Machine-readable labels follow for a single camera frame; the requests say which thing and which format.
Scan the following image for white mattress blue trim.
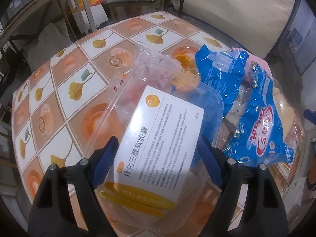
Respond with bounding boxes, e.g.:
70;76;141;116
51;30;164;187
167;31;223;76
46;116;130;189
184;0;295;58

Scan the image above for blue Yakult plastic bag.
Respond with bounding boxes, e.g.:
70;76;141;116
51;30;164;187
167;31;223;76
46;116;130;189
195;45;295;167

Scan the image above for white yellow medicine box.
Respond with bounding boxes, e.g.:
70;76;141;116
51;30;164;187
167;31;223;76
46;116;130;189
100;86;204;217

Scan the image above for clear plastic food container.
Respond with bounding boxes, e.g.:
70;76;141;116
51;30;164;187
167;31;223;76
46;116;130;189
96;64;223;234

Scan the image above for clear red plastic bags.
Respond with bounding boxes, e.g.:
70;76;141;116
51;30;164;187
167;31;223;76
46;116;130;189
108;44;201;99

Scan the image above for wooden chair black seat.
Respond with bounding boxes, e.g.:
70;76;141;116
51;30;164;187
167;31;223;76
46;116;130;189
108;0;164;23

